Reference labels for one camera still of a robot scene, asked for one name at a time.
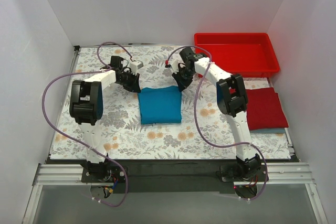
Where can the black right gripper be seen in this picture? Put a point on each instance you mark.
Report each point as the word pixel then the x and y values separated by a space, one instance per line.
pixel 182 76

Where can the aluminium front rail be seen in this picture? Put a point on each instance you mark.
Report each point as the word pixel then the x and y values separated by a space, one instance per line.
pixel 273 173

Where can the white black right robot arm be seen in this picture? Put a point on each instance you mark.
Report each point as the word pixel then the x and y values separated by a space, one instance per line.
pixel 232 100

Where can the teal blue t shirt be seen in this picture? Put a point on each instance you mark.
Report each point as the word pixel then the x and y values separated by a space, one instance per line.
pixel 160 106

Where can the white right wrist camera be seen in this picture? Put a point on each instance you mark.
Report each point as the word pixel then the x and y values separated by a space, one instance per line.
pixel 173 65

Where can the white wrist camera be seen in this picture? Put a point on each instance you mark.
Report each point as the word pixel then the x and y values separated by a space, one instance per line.
pixel 135 66
pixel 173 65

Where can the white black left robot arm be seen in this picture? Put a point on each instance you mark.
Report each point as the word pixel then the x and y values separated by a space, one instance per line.
pixel 86 107

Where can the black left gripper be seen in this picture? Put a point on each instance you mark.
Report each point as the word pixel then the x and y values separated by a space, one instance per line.
pixel 130 80

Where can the red plastic tray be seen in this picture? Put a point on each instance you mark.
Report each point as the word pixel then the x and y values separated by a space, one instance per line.
pixel 249 54

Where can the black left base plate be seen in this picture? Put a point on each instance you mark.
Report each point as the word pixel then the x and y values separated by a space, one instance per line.
pixel 105 175

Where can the folded red t shirt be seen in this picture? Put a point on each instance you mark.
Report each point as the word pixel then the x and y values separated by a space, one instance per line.
pixel 264 110

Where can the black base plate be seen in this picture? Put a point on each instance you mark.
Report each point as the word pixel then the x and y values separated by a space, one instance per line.
pixel 232 173
pixel 105 175

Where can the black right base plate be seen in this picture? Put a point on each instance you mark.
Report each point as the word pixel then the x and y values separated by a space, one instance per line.
pixel 232 173

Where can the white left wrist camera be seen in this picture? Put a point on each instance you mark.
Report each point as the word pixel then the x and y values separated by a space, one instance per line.
pixel 135 66

